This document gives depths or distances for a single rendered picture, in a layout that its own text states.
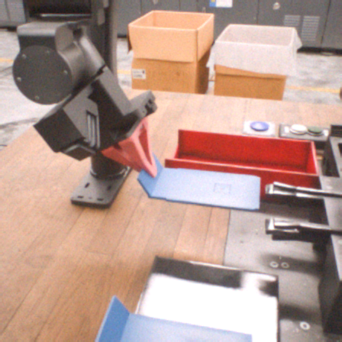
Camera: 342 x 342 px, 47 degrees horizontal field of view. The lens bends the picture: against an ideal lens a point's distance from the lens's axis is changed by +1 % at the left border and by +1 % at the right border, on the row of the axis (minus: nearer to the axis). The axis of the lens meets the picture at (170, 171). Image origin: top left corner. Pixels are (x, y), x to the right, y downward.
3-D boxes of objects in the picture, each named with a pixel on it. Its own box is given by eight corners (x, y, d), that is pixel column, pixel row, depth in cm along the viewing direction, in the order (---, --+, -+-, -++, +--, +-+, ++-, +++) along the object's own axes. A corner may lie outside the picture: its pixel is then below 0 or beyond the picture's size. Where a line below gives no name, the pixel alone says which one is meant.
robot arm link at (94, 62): (103, 80, 43) (64, 22, 40) (62, 105, 44) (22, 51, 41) (114, 66, 49) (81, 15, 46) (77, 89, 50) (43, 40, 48)
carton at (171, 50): (150, 80, 339) (148, 9, 308) (211, 86, 326) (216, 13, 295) (125, 106, 291) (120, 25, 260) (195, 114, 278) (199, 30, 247)
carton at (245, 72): (221, 82, 334) (225, 20, 307) (293, 89, 320) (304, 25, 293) (203, 114, 278) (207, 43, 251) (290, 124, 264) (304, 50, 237)
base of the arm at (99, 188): (140, 115, 75) (106, 112, 77) (104, 168, 59) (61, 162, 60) (142, 150, 80) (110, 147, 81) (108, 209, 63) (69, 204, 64)
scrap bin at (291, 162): (178, 154, 78) (178, 127, 75) (307, 169, 74) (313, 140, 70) (164, 188, 68) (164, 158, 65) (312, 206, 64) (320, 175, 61)
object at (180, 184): (151, 169, 56) (150, 150, 54) (259, 179, 53) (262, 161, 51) (137, 197, 50) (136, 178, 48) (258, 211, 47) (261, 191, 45)
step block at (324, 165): (320, 165, 75) (330, 122, 70) (336, 166, 74) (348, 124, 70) (324, 183, 70) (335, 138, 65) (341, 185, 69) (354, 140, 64)
